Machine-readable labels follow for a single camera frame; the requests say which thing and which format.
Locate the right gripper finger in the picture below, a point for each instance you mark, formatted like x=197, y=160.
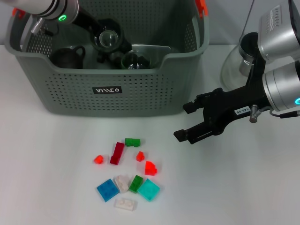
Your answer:
x=199, y=102
x=194, y=134

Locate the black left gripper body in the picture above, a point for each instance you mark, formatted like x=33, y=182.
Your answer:
x=87, y=21

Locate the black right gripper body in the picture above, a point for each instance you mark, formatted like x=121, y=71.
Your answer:
x=234, y=105

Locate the glass teacup with black holder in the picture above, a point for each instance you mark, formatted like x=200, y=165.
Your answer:
x=112, y=57
x=109, y=39
x=136, y=62

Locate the large red toy brick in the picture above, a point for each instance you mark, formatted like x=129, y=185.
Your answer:
x=151, y=168

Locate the teal toy plate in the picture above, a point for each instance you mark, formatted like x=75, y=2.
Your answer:
x=149, y=191

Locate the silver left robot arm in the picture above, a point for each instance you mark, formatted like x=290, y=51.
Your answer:
x=58, y=9

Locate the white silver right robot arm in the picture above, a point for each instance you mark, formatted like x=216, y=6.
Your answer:
x=281, y=89

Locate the grey perforated storage basket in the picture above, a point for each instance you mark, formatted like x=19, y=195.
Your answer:
x=117, y=103

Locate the dark clay teapot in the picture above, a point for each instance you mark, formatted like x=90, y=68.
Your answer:
x=65, y=59

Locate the small red toy brick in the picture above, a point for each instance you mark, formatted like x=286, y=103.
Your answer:
x=99, y=159
x=140, y=156

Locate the green sloped toy brick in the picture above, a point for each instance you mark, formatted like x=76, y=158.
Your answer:
x=136, y=184

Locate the long dark red toy brick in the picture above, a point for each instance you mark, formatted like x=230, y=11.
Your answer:
x=117, y=153

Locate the white toy brick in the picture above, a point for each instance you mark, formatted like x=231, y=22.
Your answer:
x=121, y=184

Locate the white flat toy plate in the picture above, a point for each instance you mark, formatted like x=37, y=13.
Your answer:
x=125, y=204

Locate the blue flat toy plate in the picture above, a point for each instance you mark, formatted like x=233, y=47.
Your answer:
x=107, y=190

